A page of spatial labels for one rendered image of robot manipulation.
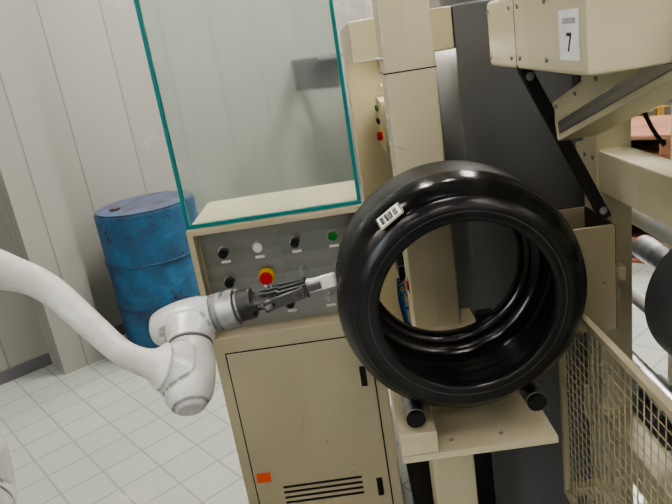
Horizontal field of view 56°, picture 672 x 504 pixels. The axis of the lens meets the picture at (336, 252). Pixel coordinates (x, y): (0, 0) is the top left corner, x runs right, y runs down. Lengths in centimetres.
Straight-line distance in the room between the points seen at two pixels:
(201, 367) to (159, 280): 272
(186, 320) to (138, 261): 262
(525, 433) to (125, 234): 295
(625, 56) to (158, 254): 331
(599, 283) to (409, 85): 73
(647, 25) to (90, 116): 395
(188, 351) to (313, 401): 87
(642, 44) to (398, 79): 70
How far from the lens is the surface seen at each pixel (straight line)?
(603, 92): 140
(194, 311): 148
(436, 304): 180
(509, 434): 163
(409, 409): 153
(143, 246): 403
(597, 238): 179
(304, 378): 215
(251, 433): 228
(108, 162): 469
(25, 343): 469
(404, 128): 166
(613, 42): 111
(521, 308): 173
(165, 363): 138
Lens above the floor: 174
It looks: 18 degrees down
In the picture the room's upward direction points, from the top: 9 degrees counter-clockwise
